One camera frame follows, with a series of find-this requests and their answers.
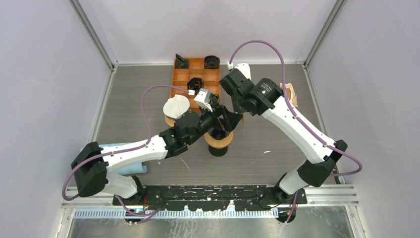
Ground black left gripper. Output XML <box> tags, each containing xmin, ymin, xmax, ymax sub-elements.
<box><xmin>188</xmin><ymin>103</ymin><xmax>242</xmax><ymax>145</ymax></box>

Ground wooden ring holder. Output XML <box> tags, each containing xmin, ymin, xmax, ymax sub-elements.
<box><xmin>204</xmin><ymin>132</ymin><xmax>233</xmax><ymax>148</ymax></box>

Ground red black carafe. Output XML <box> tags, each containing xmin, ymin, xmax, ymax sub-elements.
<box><xmin>208</xmin><ymin>145</ymin><xmax>228</xmax><ymax>157</ymax></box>

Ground orange coffee filter box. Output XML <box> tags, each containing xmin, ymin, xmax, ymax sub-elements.
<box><xmin>279</xmin><ymin>83</ymin><xmax>298</xmax><ymax>109</ymax></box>

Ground white paper coffee filter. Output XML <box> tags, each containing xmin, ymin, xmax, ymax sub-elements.
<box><xmin>162</xmin><ymin>94</ymin><xmax>190</xmax><ymax>120</ymax></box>

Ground wooden ring dripper stand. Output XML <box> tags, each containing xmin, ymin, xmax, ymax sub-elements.
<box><xmin>164</xmin><ymin>115</ymin><xmax>176</xmax><ymax>127</ymax></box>

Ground blue ribbed dripper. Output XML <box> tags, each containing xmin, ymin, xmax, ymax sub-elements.
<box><xmin>208</xmin><ymin>125</ymin><xmax>231</xmax><ymax>140</ymax></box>

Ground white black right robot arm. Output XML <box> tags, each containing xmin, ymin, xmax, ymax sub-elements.
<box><xmin>219</xmin><ymin>68</ymin><xmax>348</xmax><ymax>204</ymax></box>

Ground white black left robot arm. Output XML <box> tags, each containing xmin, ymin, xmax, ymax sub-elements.
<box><xmin>71</xmin><ymin>105</ymin><xmax>243</xmax><ymax>205</ymax></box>

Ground black dripper top-right compartment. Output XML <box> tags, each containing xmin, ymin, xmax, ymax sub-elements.
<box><xmin>204</xmin><ymin>55</ymin><xmax>220</xmax><ymax>69</ymax></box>

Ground black dripper middle compartment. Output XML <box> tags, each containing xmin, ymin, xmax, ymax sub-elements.
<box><xmin>187</xmin><ymin>77</ymin><xmax>204</xmax><ymax>92</ymax></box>

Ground black dripper top-left compartment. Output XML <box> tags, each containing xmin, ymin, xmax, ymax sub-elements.
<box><xmin>175</xmin><ymin>54</ymin><xmax>189</xmax><ymax>69</ymax></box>

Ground orange compartment tray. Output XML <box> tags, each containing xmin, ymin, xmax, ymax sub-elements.
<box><xmin>169</xmin><ymin>58</ymin><xmax>221</xmax><ymax>113</ymax></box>

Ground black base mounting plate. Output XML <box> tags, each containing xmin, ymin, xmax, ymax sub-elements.
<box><xmin>122</xmin><ymin>185</ymin><xmax>293</xmax><ymax>212</ymax></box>

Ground light blue folded cloth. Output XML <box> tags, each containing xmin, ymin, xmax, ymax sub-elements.
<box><xmin>99</xmin><ymin>143</ymin><xmax>147</xmax><ymax>176</ymax></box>

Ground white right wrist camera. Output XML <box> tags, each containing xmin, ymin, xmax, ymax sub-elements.
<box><xmin>227</xmin><ymin>62</ymin><xmax>252</xmax><ymax>80</ymax></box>

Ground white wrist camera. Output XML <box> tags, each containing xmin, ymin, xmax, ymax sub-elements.
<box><xmin>227</xmin><ymin>62</ymin><xmax>252</xmax><ymax>80</ymax></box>
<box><xmin>194</xmin><ymin>88</ymin><xmax>214</xmax><ymax>112</ymax></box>

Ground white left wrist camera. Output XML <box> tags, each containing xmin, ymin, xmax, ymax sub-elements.
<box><xmin>194</xmin><ymin>88</ymin><xmax>214</xmax><ymax>112</ymax></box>

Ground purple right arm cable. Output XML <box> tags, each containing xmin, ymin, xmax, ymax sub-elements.
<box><xmin>228</xmin><ymin>40</ymin><xmax>364</xmax><ymax>227</ymax></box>

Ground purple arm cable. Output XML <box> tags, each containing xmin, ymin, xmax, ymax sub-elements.
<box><xmin>228</xmin><ymin>40</ymin><xmax>364</xmax><ymax>227</ymax></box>
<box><xmin>61</xmin><ymin>84</ymin><xmax>196</xmax><ymax>225</ymax></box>

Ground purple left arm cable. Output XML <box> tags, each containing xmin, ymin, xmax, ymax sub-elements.
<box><xmin>61</xmin><ymin>84</ymin><xmax>196</xmax><ymax>225</ymax></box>

